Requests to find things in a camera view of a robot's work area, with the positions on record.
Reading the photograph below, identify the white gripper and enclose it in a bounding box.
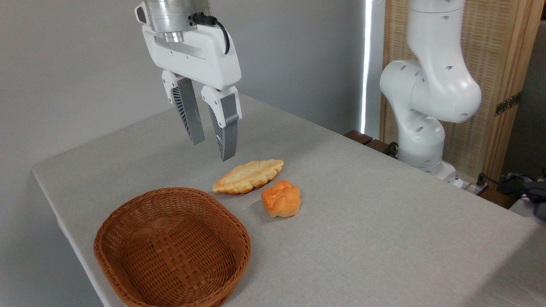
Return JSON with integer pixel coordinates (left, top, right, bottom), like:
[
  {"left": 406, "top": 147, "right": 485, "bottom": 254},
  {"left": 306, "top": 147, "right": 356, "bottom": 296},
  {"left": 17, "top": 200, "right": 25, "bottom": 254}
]
[{"left": 142, "top": 21, "right": 243, "bottom": 162}]

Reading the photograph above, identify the round orange bread roll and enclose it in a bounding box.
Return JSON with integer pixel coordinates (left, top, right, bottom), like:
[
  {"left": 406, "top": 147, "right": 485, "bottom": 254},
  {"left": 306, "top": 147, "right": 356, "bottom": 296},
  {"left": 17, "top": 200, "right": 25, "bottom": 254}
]
[{"left": 261, "top": 180, "right": 302, "bottom": 218}]

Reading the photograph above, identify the long leaf-shaped bread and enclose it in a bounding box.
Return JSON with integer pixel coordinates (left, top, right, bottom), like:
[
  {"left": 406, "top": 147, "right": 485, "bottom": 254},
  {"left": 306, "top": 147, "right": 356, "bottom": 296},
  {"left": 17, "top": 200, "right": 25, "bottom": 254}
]
[{"left": 212, "top": 159, "right": 285, "bottom": 195}]

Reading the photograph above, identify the brown wicker basket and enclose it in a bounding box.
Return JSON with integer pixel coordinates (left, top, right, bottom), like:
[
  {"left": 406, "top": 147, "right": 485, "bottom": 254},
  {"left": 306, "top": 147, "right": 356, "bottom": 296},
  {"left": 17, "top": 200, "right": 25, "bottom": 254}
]
[{"left": 93, "top": 187, "right": 252, "bottom": 307}]

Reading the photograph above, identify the grey tablecloth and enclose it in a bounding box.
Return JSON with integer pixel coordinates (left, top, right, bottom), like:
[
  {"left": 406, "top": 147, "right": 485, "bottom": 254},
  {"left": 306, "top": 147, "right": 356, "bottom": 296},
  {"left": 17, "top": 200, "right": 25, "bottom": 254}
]
[{"left": 32, "top": 94, "right": 546, "bottom": 307}]

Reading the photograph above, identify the white power strip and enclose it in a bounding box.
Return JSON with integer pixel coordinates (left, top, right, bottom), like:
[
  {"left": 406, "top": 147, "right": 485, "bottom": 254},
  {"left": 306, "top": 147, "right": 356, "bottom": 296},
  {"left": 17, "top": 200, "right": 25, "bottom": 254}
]
[{"left": 462, "top": 181, "right": 489, "bottom": 196}]

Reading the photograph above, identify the wooden bamboo folding screen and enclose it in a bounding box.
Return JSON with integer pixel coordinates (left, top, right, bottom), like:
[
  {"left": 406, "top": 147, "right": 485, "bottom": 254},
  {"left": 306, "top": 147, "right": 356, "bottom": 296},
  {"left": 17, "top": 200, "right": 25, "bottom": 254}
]
[{"left": 380, "top": 0, "right": 546, "bottom": 185}]

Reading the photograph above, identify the metal screen hinge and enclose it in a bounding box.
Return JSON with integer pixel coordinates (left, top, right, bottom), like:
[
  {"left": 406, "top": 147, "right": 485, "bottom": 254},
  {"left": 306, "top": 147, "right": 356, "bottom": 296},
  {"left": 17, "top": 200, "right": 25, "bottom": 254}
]
[{"left": 495, "top": 92, "right": 522, "bottom": 117}]

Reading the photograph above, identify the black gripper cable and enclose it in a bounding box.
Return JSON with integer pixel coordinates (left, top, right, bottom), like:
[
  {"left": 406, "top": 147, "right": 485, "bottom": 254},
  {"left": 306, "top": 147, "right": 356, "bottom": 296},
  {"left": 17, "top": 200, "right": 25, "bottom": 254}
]
[{"left": 192, "top": 14, "right": 231, "bottom": 55}]

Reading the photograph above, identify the dark cable clutter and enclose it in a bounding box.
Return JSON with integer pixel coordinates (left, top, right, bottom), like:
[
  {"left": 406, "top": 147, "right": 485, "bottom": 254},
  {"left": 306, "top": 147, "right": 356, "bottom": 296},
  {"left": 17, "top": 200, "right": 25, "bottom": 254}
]
[{"left": 496, "top": 170, "right": 546, "bottom": 221}]

